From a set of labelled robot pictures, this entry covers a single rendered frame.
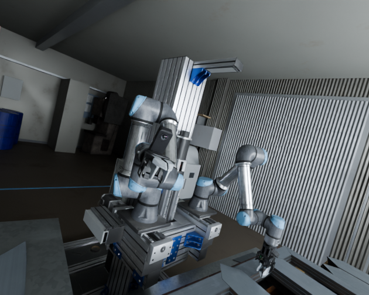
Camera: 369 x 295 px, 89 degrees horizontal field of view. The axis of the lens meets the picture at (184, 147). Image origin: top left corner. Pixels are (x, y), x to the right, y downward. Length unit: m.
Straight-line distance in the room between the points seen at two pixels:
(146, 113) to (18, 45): 7.35
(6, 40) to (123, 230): 7.46
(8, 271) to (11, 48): 7.63
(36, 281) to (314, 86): 4.45
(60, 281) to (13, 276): 0.11
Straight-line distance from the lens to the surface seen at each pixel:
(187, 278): 1.44
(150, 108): 0.97
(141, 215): 1.09
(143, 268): 1.12
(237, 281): 1.25
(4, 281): 0.73
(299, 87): 4.53
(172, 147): 0.87
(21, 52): 8.15
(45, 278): 0.76
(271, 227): 1.23
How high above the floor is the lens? 1.54
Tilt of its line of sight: 4 degrees down
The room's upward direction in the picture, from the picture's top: 15 degrees clockwise
